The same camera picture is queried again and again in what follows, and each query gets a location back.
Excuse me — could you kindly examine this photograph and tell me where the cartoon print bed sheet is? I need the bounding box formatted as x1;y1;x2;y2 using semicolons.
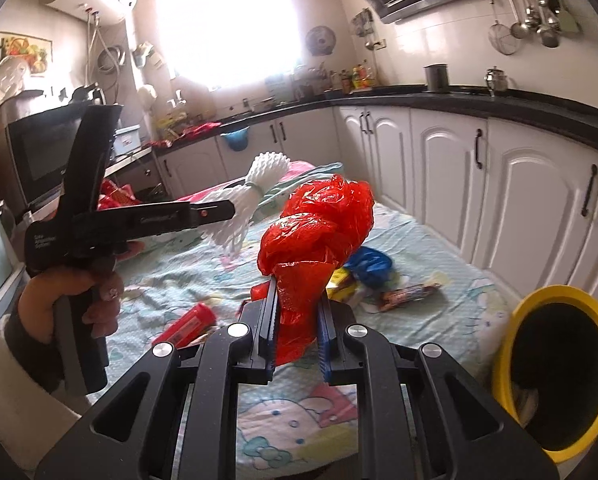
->
85;159;515;480

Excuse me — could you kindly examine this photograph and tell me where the white storage box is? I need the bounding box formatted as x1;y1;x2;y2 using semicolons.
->
112;125;142;158

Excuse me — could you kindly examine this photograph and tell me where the person's left hand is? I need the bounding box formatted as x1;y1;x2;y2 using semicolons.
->
17;266;124;344

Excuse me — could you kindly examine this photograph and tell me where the yellow trash bin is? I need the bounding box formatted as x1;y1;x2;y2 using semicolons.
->
492;285;598;464

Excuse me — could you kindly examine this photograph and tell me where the blue hanging basin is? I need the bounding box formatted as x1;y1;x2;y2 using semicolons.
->
221;127;249;152

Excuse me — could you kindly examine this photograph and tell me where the red floral pillow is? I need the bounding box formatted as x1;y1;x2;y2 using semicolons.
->
97;179;142;210

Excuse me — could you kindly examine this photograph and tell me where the steel teapot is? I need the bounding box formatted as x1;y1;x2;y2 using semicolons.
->
484;66;508;96

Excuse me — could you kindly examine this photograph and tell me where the red snack wrapper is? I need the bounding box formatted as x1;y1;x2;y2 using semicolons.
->
151;302;216;349

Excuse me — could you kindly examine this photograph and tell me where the red plastic bag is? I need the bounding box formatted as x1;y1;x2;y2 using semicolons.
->
258;174;374;366

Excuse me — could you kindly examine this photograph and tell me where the wire mesh skimmer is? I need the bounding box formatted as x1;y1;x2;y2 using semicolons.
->
488;0;520;56

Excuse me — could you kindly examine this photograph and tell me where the blue plastic bag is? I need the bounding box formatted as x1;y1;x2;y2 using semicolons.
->
343;246;393;289

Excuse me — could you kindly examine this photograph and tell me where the white sleeve forearm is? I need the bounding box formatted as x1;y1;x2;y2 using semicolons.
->
0;307;92;476

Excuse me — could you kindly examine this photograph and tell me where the dark metal canister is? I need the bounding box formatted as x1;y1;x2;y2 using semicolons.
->
424;63;451;93

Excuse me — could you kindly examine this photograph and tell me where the steel ladle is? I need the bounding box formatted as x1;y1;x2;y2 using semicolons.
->
508;0;530;40

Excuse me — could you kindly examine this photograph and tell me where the framed fruit picture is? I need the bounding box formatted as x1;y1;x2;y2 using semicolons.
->
0;31;52;76

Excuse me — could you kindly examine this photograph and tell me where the round wall fan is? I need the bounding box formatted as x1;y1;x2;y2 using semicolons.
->
305;25;337;56

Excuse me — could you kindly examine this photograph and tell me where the brown candy bar wrapper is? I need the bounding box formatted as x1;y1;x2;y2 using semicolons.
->
379;282;442;312

